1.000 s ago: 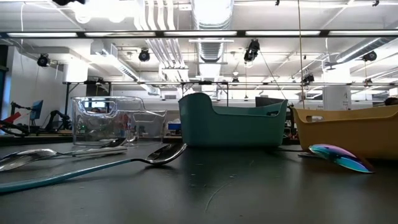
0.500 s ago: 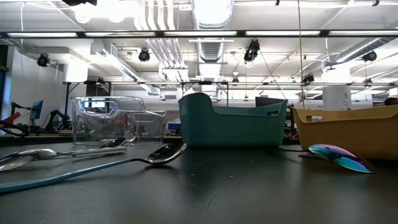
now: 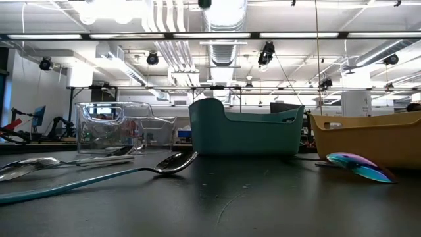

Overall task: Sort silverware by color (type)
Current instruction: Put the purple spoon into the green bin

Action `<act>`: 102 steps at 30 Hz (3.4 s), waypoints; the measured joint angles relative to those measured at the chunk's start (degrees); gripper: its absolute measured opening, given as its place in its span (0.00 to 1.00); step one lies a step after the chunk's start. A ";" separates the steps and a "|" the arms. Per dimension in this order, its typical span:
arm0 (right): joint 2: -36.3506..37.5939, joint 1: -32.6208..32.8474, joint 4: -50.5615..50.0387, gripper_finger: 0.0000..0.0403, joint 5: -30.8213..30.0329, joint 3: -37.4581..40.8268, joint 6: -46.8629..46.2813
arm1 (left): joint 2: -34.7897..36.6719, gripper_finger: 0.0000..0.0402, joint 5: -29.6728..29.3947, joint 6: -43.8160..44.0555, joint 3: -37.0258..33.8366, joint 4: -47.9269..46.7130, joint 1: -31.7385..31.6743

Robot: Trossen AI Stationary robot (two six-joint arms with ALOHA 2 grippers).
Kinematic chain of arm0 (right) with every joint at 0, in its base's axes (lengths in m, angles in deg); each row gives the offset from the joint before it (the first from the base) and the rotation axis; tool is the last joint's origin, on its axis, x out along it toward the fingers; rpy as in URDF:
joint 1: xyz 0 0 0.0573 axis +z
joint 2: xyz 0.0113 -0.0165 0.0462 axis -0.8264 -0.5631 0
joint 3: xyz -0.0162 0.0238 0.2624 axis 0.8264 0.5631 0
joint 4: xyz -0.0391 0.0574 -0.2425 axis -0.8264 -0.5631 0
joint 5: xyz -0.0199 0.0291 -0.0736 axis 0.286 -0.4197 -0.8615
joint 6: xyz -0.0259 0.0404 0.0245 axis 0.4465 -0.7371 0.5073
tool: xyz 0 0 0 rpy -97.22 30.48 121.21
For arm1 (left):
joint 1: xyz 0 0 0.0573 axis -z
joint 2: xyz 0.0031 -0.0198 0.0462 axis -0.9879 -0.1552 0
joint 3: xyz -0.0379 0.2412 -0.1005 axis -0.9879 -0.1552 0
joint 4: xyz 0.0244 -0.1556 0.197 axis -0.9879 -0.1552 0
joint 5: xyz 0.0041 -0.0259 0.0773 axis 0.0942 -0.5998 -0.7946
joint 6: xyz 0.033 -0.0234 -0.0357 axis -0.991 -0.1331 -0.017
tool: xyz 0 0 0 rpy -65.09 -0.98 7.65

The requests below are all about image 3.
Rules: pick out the iridescent rainbow metal spoon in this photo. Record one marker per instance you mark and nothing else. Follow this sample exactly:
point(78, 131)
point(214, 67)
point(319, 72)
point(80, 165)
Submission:
point(361, 168)

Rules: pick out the silver metal spoon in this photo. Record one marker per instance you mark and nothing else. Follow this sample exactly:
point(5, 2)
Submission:
point(23, 168)

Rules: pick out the black background robot arm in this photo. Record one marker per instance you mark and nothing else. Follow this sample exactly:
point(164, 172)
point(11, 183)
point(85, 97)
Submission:
point(60, 125)

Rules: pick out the teal plastic bin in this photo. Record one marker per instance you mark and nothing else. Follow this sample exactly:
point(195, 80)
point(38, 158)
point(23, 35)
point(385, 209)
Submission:
point(243, 138)

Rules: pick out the black monitor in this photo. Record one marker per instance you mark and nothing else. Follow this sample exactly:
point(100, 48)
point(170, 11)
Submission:
point(283, 107)

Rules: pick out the black table mat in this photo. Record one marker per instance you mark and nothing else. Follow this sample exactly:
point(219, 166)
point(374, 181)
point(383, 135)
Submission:
point(296, 210)

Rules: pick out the clear plastic bin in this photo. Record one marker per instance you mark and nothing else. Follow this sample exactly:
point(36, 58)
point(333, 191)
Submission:
point(82, 131)

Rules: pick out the white pillar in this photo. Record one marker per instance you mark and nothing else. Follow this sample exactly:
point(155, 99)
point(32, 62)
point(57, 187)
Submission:
point(356, 102)

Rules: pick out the mustard orange plastic bin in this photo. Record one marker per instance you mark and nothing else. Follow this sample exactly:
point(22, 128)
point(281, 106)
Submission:
point(368, 145)

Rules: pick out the blue computer monitor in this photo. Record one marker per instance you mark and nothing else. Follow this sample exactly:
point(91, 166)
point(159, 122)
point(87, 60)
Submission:
point(39, 116)

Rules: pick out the red background object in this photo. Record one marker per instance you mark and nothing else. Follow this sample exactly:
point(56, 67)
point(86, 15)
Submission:
point(13, 124)

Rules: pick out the silver ribbed ventilation duct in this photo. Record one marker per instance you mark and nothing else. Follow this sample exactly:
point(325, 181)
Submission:
point(223, 52)

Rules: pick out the black ceiling camera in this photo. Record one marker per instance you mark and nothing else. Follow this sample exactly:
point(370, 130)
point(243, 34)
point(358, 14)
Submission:
point(267, 52)
point(46, 64)
point(325, 83)
point(152, 59)
point(392, 59)

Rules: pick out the black overhead frame bar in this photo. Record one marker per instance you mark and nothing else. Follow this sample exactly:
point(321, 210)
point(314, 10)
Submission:
point(86, 36)

